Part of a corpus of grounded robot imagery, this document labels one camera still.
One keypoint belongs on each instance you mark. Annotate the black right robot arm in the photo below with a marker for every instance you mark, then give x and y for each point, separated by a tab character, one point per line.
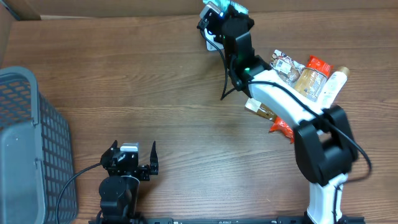
324	146

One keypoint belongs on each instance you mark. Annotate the grey plastic basket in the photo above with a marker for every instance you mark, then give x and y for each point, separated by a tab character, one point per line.
36	154

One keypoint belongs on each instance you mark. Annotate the teal snack packet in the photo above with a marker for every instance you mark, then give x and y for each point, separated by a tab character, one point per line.
224	4

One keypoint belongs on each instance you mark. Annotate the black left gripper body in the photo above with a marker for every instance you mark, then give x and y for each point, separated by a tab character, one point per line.
145	174

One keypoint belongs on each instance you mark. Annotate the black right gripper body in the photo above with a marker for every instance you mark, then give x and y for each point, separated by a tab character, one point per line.
250	23

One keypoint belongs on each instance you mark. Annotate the white cream tube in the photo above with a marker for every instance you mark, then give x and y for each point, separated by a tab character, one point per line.
332	87

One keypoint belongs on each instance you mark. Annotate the orange spaghetti packet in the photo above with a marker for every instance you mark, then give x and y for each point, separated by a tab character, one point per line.
312	79

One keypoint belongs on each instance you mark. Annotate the white barcode scanner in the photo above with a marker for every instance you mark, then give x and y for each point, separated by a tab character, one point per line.
211	41

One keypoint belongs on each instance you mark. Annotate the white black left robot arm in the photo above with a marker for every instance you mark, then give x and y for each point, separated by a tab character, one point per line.
119	191

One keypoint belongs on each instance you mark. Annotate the brown white nut pouch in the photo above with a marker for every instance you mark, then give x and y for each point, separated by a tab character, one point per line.
288	70

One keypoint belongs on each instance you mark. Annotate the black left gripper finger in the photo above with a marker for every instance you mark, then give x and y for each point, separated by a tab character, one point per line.
154	161
109	153

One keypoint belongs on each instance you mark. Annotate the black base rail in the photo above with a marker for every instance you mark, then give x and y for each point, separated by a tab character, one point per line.
280	220

